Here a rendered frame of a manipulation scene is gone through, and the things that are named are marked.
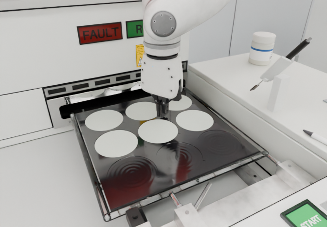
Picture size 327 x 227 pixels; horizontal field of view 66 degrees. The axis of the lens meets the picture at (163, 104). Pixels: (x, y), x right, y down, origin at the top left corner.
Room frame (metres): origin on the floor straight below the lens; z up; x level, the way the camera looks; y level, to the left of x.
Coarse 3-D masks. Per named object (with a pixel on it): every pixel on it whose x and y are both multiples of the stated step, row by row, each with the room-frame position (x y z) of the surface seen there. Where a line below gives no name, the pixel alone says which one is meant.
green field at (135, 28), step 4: (128, 24) 0.71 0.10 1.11; (132, 24) 0.72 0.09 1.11; (136, 24) 0.72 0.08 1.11; (140, 24) 0.73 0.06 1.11; (128, 28) 0.71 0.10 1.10; (132, 28) 0.72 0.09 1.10; (136, 28) 0.72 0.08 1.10; (140, 28) 0.73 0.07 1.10; (128, 32) 0.71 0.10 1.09; (132, 32) 0.72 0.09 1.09; (136, 32) 0.72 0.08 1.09; (140, 32) 0.73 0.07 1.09; (128, 36) 0.71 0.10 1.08; (132, 36) 0.72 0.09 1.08
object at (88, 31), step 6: (114, 24) 0.69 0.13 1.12; (84, 30) 0.66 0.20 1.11; (90, 30) 0.66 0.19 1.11; (96, 30) 0.67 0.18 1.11; (102, 30) 0.68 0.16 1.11; (108, 30) 0.69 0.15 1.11; (114, 30) 0.69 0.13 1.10; (120, 30) 0.70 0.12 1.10; (84, 36) 0.66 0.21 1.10; (90, 36) 0.66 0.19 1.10; (96, 36) 0.67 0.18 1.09; (102, 36) 0.68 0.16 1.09; (108, 36) 0.68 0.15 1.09; (114, 36) 0.69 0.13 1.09; (120, 36) 0.70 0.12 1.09; (84, 42) 0.66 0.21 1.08
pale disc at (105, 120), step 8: (96, 112) 0.60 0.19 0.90; (104, 112) 0.60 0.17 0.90; (112, 112) 0.60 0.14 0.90; (88, 120) 0.56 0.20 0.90; (96, 120) 0.56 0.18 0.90; (104, 120) 0.56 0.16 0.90; (112, 120) 0.56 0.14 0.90; (120, 120) 0.56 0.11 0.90; (96, 128) 0.52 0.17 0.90; (104, 128) 0.52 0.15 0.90; (112, 128) 0.52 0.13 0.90
